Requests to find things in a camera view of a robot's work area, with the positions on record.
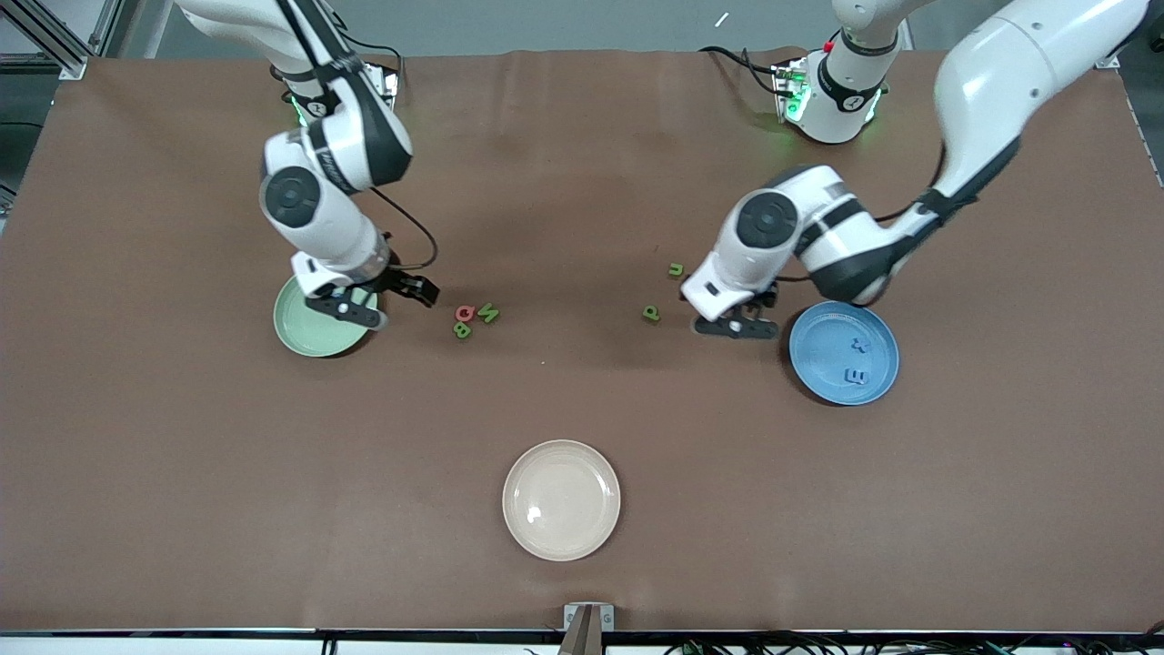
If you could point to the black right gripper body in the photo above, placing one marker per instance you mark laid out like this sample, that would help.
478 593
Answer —
393 280

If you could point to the green letter N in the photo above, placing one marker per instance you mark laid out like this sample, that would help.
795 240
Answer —
489 316

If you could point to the beige plate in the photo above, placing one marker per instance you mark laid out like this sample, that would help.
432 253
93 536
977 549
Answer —
561 500

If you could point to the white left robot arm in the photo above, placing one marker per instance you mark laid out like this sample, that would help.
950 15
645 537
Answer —
768 218

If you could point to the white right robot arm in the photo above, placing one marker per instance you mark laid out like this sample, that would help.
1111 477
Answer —
291 196

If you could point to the blue plate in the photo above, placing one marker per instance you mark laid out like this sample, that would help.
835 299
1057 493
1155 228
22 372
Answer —
832 364

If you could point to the blue letter t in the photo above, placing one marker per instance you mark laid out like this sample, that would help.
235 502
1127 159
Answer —
858 344

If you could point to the red letter Q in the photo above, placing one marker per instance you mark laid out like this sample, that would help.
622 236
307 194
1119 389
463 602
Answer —
460 318

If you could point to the grey metal camera bracket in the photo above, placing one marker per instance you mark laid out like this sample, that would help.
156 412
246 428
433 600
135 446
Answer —
571 617

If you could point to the blue letter m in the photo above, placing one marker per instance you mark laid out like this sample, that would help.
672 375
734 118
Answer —
856 376

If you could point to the green plate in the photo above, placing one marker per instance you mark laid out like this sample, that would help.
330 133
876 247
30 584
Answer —
314 338

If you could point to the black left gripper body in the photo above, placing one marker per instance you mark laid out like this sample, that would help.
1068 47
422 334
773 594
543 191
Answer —
767 296

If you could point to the aluminium frame profile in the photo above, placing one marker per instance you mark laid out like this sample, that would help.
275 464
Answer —
68 64

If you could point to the brown table mat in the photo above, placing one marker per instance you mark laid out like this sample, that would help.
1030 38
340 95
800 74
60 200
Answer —
582 182

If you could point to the table edge rail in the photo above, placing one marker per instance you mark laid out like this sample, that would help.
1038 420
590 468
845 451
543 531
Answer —
182 630

